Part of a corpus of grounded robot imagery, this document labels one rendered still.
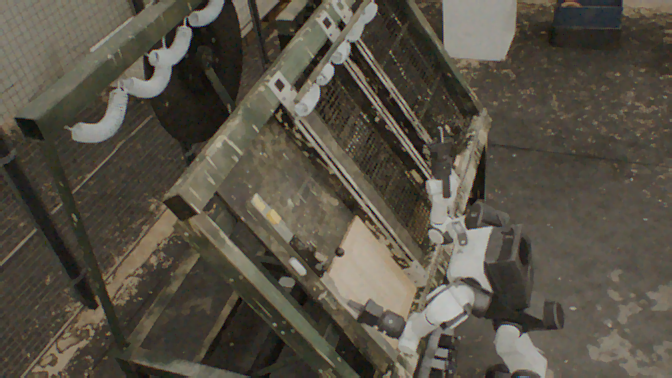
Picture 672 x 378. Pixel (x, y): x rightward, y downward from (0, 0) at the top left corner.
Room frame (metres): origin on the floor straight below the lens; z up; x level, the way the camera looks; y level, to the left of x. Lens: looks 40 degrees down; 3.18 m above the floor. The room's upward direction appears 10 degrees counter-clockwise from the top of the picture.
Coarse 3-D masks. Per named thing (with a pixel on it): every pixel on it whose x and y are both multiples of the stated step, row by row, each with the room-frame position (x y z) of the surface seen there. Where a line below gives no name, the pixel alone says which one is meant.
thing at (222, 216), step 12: (420, 72) 3.28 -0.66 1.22; (324, 84) 2.59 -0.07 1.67; (420, 108) 3.05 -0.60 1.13; (432, 108) 3.05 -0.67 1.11; (384, 180) 2.48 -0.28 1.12; (396, 180) 2.44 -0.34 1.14; (396, 192) 2.38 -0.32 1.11; (216, 216) 1.75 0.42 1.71; (228, 216) 1.75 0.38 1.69; (228, 228) 1.72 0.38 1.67; (264, 276) 1.65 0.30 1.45; (276, 288) 1.64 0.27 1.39; (288, 300) 1.63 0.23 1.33; (300, 312) 1.61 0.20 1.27; (312, 324) 1.59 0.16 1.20; (324, 324) 1.63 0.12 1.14; (324, 336) 1.57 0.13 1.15; (336, 336) 1.59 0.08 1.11
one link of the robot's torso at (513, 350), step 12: (504, 336) 1.56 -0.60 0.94; (516, 336) 1.53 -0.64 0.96; (528, 336) 1.64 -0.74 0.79; (504, 348) 1.56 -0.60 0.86; (516, 348) 1.54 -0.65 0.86; (528, 348) 1.59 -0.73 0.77; (504, 360) 1.59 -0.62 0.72; (516, 360) 1.57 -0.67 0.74; (528, 360) 1.54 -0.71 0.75; (540, 360) 1.58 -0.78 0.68; (516, 372) 1.55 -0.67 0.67; (528, 372) 1.53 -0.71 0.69; (540, 372) 1.53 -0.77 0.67
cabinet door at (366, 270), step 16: (352, 224) 2.00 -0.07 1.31; (352, 240) 1.94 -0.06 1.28; (368, 240) 1.99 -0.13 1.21; (336, 256) 1.83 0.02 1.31; (352, 256) 1.88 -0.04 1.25; (368, 256) 1.92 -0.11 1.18; (384, 256) 1.97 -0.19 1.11; (336, 272) 1.77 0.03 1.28; (352, 272) 1.81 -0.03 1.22; (368, 272) 1.86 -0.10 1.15; (384, 272) 1.91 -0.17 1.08; (400, 272) 1.96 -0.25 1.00; (352, 288) 1.75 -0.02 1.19; (368, 288) 1.80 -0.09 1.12; (384, 288) 1.84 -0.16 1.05; (400, 288) 1.89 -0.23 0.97; (384, 304) 1.78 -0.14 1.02; (400, 304) 1.82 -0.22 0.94; (384, 336) 1.65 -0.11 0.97
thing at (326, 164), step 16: (272, 80) 2.19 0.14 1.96; (288, 96) 2.18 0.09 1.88; (288, 112) 2.17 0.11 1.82; (288, 128) 2.17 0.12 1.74; (304, 128) 2.17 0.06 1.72; (304, 144) 2.14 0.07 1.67; (320, 144) 2.15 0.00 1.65; (320, 160) 2.12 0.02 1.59; (336, 160) 2.14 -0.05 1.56; (336, 176) 2.09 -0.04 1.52; (336, 192) 2.09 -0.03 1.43; (352, 192) 2.07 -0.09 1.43; (352, 208) 2.07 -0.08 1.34; (368, 208) 2.07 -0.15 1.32; (368, 224) 2.04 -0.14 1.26; (384, 224) 2.04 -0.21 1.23; (384, 240) 2.01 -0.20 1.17; (400, 240) 2.03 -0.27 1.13; (400, 256) 1.98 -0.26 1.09; (416, 272) 1.95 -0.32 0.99
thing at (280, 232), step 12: (252, 204) 1.78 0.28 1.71; (264, 204) 1.80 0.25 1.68; (264, 216) 1.76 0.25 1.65; (276, 228) 1.75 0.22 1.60; (276, 240) 1.75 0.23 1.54; (288, 240) 1.74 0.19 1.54; (288, 252) 1.73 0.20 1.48; (312, 276) 1.69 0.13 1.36; (324, 276) 1.70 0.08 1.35; (324, 288) 1.68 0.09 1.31; (336, 288) 1.69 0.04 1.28; (336, 300) 1.66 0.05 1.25; (348, 300) 1.67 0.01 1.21; (348, 312) 1.64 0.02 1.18; (360, 324) 1.62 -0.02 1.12; (372, 336) 1.60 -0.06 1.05; (384, 348) 1.59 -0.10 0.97
